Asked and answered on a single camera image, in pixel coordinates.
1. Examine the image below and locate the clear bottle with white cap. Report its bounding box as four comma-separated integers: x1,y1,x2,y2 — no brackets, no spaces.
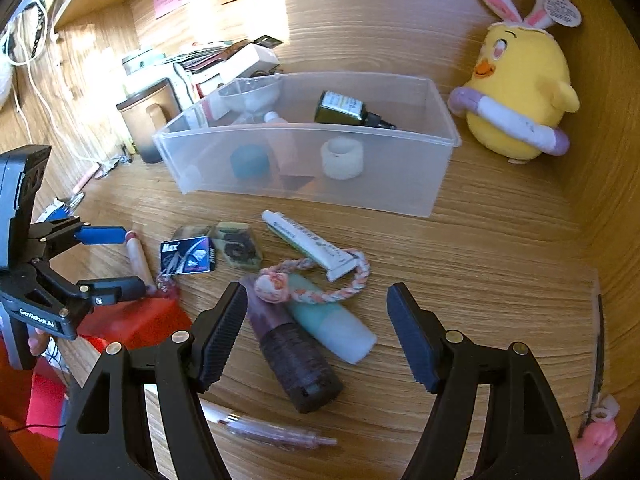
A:
263,111,301,176

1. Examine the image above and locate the white ointment tube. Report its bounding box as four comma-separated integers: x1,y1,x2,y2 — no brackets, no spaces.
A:
261,210,357,282

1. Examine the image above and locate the pink keychain charm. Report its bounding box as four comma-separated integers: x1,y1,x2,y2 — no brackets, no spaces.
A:
157,270,181,303

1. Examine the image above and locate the black cord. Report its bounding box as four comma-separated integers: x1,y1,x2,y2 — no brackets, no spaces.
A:
25,0,48,61

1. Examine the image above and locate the stack of books and papers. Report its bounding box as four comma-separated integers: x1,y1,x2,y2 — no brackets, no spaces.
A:
172,35,283,101

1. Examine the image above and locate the pink rubber toy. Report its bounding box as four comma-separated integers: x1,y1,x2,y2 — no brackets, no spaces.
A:
572,395,621,478

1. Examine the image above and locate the small black printed box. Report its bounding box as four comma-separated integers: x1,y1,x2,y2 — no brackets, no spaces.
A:
160,236,217,276

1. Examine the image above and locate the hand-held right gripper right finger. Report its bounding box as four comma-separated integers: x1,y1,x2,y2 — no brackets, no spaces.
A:
386,282,581,480

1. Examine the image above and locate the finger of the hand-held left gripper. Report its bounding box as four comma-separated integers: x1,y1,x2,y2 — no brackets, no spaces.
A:
42,217,126,261
31,258,148,320

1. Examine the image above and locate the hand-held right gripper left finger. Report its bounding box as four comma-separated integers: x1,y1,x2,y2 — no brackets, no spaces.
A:
51,281,249,480

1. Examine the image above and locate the teal round cap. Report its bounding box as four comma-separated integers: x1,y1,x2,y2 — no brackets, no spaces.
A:
230,144,271,182

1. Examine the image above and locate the metal key ring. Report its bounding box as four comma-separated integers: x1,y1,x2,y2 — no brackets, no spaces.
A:
95,155,133,178

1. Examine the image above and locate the clear pink pen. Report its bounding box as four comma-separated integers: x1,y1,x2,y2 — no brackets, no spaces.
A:
202,405,338,448

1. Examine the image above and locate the green clear packet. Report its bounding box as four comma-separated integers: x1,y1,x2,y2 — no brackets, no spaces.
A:
215,221,263,266

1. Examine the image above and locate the white card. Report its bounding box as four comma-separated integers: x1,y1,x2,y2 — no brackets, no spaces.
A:
192,42,281,93

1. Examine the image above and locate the red mask pack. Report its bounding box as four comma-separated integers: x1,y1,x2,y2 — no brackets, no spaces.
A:
77,297,193,351

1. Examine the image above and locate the white tape roll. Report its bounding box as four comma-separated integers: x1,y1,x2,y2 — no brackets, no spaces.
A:
320,138,362,181

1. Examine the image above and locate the green white tin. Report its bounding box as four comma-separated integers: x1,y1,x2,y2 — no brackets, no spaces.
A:
122,47,161,76

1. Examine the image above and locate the white bowl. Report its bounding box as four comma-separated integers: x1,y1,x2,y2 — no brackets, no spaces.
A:
218,80,281,116

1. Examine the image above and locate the person's left hand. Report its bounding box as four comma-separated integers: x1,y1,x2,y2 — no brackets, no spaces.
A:
29,335,53,361

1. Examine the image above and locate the pink lip balm stick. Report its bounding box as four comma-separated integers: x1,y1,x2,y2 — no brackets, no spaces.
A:
125,230,158,296

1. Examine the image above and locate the mint green bottle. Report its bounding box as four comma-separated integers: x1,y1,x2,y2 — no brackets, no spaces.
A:
287,272,378,365

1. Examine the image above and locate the white cable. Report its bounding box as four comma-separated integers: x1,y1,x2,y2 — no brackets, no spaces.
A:
10,0,101,171

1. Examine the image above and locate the dark green dropper bottle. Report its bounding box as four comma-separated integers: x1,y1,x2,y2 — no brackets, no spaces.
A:
314,91,397,131

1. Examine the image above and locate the dark purple bottle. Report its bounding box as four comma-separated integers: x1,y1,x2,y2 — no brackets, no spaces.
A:
240,276,345,415

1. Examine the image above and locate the braided rope toy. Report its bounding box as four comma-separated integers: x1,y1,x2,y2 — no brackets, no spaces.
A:
253,250,372,306

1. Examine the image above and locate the yellow chick plush toy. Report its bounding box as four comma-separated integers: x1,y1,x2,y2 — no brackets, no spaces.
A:
446,0,585,165

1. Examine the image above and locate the clear plastic bin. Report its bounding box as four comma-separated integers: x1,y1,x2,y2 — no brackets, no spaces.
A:
151,71,462,218

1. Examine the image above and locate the glass jar with dark lid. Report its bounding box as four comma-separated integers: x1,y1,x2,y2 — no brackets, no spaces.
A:
116,77,182,164

